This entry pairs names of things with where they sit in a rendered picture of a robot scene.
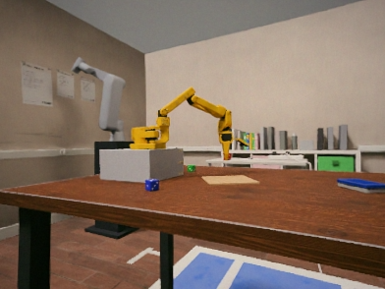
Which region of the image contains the blue die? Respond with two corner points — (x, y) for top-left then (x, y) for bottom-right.
(145, 179), (159, 192)

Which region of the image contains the beige flat mat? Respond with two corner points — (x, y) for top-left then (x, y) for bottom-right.
(201, 176), (260, 185)

